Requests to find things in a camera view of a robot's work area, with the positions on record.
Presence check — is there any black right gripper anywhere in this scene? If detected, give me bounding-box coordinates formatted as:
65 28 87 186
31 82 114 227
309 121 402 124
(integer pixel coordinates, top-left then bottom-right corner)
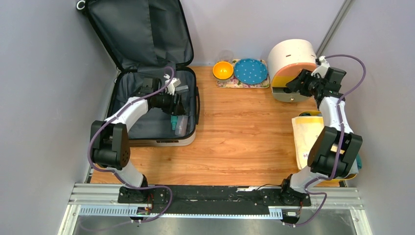
285 69 324 97

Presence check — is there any teal tube bottle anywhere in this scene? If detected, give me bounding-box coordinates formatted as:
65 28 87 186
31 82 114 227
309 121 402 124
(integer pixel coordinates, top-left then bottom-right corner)
170 116 178 131

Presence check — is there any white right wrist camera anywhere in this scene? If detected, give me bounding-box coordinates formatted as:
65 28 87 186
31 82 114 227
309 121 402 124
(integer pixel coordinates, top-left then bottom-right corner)
311 56 330 78

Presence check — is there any blue dotted plate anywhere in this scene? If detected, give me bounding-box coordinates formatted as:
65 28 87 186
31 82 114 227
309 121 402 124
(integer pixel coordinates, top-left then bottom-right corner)
234 58 268 85

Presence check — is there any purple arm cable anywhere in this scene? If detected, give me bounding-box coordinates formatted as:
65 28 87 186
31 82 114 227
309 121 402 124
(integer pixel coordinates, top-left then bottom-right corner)
282 54 367 227
87 66 176 223

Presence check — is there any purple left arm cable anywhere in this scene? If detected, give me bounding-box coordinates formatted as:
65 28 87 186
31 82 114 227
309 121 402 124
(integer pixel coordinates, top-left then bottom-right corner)
87 66 176 223

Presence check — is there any small yellow bowl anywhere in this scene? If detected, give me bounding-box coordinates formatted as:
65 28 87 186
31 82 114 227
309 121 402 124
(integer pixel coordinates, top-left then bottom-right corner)
212 61 234 81

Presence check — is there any floral placemat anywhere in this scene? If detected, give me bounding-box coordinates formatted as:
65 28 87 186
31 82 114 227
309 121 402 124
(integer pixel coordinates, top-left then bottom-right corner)
216 59 270 89

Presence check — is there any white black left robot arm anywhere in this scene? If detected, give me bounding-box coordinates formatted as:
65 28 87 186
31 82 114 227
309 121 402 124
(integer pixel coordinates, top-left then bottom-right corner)
87 74 188 203

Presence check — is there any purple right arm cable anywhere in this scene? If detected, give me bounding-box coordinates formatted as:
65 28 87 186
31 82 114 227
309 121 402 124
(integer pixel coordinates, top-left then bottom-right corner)
282 54 367 227

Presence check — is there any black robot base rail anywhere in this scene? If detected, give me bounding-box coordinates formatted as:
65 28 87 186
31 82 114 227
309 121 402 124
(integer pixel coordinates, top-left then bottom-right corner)
117 184 311 222

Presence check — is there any clear plastic cup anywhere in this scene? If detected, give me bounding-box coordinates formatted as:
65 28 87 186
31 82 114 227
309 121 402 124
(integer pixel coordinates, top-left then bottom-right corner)
175 116 188 137

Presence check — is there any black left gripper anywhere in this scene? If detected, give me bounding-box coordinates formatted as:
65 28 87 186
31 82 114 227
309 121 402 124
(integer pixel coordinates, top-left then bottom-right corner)
154 90 187 117

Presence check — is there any black white space suitcase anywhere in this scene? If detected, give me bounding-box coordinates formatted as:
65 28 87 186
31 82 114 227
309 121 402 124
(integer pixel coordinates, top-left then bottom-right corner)
75 0 200 146

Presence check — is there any clear drinking glass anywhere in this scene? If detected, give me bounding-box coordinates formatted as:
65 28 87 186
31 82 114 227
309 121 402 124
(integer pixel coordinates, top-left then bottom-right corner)
217 50 234 63

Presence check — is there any dark green garment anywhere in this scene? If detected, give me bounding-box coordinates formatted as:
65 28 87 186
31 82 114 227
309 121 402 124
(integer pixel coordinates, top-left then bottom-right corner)
300 111 363 170

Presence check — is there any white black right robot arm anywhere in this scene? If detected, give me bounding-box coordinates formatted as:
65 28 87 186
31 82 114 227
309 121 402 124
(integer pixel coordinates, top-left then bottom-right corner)
279 68 363 205

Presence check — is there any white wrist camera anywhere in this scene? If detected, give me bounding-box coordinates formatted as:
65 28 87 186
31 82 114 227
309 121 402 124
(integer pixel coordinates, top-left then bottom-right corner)
311 56 330 78
163 74 181 95

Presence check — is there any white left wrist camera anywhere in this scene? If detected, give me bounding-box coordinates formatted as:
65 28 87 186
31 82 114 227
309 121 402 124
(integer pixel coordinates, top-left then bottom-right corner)
163 74 181 95

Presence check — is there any yellow plastic basket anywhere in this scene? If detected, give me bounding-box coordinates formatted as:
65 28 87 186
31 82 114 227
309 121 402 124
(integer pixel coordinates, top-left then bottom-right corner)
303 113 363 181

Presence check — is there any beige sandal shoe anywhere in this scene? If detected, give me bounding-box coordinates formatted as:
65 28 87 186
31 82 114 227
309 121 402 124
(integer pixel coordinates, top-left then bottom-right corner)
292 116 324 170

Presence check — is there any cream round drawer cabinet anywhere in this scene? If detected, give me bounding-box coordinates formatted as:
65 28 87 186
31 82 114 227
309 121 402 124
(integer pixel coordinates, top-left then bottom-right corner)
267 39 317 103

